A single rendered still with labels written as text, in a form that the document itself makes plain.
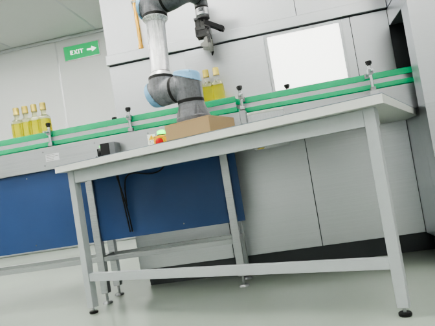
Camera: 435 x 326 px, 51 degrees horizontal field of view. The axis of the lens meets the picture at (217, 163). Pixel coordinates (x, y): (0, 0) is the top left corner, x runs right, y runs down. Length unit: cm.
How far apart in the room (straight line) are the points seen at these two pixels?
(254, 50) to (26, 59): 449
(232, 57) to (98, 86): 368
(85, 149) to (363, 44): 162
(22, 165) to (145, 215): 74
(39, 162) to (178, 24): 112
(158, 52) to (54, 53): 449
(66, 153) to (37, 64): 409
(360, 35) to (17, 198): 209
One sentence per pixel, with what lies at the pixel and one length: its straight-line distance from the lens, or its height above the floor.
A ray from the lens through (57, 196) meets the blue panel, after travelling 264.
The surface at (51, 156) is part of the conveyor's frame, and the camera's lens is 263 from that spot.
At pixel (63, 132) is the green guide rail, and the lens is 263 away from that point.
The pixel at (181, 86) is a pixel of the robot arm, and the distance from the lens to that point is 196.
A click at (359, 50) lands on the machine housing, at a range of 271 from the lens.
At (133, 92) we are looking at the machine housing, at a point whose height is 115.
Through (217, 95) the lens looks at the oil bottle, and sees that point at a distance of 249.
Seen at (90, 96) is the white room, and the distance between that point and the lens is 619.
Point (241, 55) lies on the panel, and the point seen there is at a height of 123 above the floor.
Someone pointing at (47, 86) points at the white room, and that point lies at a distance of 648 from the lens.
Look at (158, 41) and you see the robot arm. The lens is 212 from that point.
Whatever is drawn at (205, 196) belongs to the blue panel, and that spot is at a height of 48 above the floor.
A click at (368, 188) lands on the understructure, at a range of 264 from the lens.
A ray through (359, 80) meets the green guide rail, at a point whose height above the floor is 94.
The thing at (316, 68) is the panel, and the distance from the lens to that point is 264.
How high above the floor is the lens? 55
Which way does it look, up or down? 2 degrees up
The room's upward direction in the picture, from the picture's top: 9 degrees counter-clockwise
